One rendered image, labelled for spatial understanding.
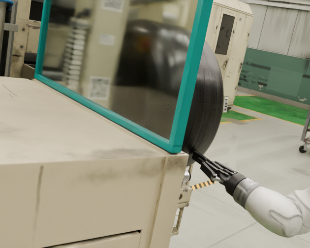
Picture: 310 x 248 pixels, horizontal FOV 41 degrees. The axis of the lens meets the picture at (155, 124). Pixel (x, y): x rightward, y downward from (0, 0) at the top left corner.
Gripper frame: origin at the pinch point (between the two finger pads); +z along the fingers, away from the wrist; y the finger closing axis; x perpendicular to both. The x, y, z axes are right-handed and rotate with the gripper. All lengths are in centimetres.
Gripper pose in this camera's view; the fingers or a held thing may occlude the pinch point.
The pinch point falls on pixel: (200, 159)
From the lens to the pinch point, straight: 147.8
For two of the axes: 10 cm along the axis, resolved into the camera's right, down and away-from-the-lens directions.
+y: -7.8, 0.0, -6.2
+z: -5.7, -4.1, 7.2
